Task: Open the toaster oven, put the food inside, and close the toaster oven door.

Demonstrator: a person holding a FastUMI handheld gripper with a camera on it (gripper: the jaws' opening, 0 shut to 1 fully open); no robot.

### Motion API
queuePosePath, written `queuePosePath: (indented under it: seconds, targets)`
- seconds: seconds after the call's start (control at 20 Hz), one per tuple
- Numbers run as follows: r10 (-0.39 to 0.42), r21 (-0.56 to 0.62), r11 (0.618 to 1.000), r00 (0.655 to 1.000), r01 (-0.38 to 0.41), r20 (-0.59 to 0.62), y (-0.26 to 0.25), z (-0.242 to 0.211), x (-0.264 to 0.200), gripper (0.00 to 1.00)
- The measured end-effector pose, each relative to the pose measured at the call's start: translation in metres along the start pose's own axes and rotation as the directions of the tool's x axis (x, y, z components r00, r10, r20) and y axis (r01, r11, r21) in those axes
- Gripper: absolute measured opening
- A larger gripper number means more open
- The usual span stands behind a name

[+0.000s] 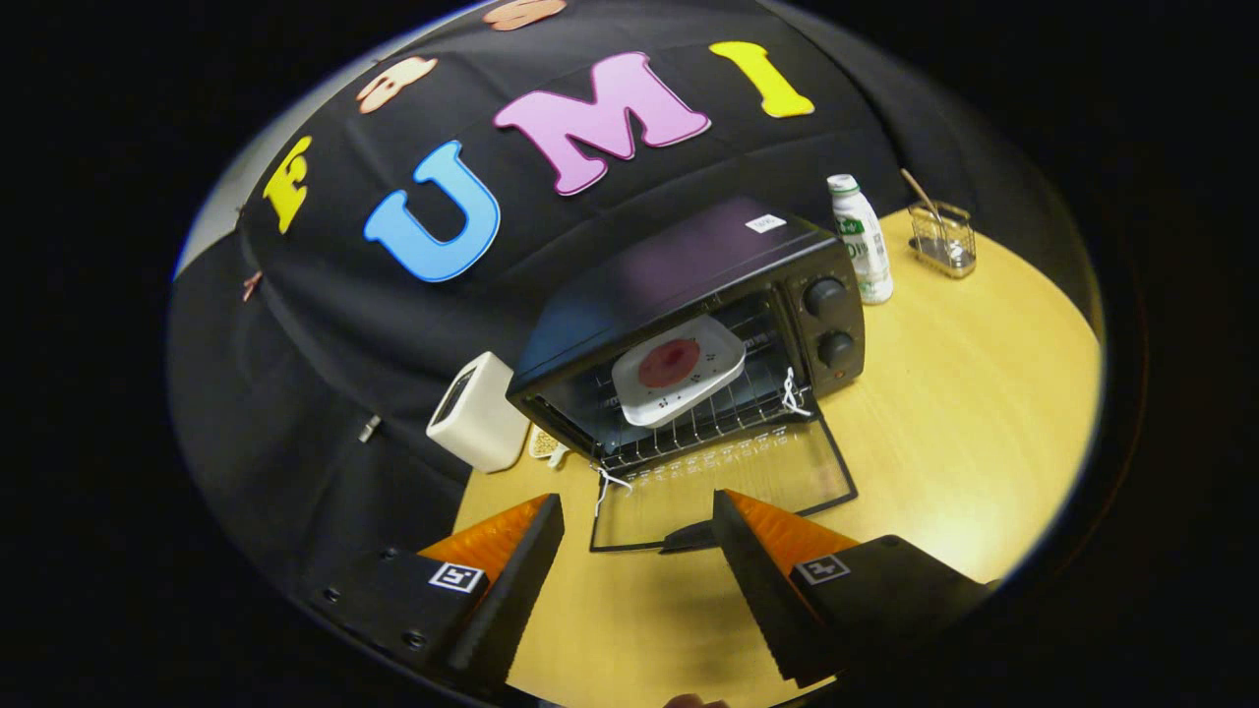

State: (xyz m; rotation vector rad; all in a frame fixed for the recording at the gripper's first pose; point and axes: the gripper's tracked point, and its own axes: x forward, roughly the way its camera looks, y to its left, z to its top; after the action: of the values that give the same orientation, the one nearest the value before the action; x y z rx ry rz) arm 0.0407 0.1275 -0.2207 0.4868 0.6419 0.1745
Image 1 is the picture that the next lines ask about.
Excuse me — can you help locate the black toaster oven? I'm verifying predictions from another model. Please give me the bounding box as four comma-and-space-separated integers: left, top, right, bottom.
506, 195, 867, 554

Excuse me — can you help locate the small white bean dish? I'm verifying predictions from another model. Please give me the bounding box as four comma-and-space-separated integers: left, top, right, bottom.
528, 425, 571, 469

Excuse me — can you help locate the round pink ham slice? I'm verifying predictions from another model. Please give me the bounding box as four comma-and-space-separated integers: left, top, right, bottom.
637, 339, 701, 389

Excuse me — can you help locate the white square plate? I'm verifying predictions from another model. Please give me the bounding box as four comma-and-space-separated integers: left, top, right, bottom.
612, 315, 747, 429

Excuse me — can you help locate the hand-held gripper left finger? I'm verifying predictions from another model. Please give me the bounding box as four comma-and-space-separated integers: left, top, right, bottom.
310, 493, 567, 691

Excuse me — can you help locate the white green drink bottle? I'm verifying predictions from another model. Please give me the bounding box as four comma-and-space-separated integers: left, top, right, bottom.
827, 174, 895, 305

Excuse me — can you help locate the metal wire basket holder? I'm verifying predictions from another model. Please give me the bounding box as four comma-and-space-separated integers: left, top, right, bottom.
908, 201, 978, 279

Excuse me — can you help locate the white bread toaster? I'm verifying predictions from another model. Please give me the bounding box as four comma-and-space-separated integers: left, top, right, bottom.
426, 351, 532, 474

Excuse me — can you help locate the wooden stick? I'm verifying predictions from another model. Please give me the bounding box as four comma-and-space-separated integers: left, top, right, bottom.
901, 168, 940, 222

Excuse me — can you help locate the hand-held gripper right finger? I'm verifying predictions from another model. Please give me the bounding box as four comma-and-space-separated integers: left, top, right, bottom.
712, 489, 994, 689

